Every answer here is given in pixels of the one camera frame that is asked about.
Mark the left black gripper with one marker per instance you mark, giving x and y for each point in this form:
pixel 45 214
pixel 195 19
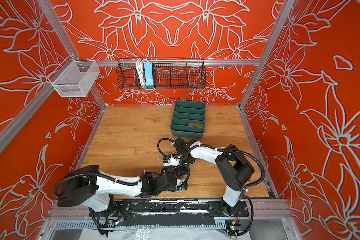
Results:
pixel 168 170

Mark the green striped sock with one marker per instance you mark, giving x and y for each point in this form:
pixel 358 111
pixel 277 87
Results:
pixel 195 125

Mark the green compartment tray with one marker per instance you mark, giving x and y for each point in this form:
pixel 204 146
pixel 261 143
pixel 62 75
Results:
pixel 185 112

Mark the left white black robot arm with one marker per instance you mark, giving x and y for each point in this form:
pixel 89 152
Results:
pixel 96 190

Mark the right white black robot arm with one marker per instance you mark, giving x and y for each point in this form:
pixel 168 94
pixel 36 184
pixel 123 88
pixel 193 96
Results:
pixel 240 170

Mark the light blue box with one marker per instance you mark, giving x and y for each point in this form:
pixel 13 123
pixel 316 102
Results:
pixel 148 67

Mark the clear acrylic box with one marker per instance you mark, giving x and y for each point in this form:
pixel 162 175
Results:
pixel 74 81

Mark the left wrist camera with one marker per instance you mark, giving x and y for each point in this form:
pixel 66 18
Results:
pixel 183 187

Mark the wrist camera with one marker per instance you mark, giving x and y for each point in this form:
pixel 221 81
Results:
pixel 171 161
pixel 183 187

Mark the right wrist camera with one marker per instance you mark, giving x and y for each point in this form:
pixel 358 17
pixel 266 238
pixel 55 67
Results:
pixel 171 161

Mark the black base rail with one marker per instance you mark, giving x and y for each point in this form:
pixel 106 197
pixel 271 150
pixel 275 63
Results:
pixel 171 213

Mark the black wire basket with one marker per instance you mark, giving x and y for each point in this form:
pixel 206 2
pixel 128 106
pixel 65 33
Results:
pixel 168 73

